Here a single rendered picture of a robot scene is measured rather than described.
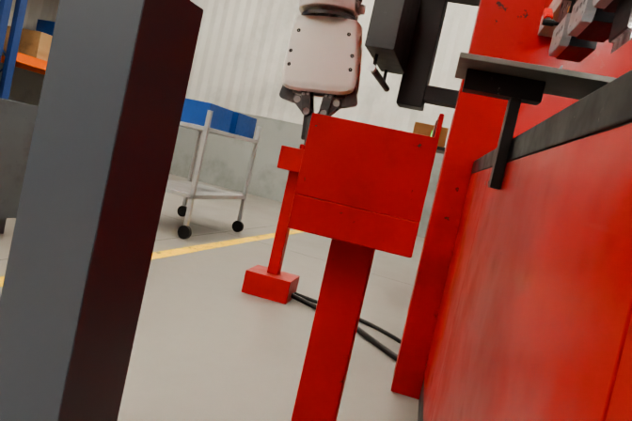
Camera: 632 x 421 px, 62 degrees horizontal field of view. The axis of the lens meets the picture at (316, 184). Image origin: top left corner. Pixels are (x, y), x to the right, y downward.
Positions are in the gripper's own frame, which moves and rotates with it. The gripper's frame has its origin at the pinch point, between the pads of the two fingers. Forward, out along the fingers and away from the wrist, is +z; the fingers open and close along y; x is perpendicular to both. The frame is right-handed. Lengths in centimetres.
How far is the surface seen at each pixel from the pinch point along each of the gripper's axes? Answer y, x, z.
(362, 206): -8.3, 4.8, 8.8
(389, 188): -11.3, 4.8, 6.1
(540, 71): -33.2, -28.0, -17.3
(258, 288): 57, -194, 70
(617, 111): -29.2, 24.1, -2.7
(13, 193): 194, -177, 38
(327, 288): -4.4, -2.2, 21.1
